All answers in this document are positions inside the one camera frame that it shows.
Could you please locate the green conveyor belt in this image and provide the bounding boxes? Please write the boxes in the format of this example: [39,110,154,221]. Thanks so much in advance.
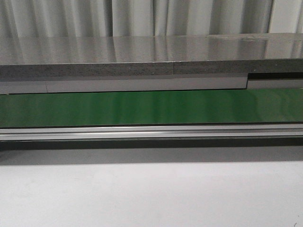
[0,88,303,128]

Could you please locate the grey panel under countertop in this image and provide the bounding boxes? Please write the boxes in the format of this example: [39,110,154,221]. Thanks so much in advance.
[0,72,303,94]

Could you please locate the grey stone countertop slab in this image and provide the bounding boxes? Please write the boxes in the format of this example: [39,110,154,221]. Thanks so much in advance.
[0,33,303,81]

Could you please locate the white pleated curtain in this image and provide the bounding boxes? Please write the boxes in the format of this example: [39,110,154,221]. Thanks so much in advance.
[0,0,303,38]

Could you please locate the aluminium conveyor frame rail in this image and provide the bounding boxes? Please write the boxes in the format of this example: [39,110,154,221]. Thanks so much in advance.
[0,122,303,150]

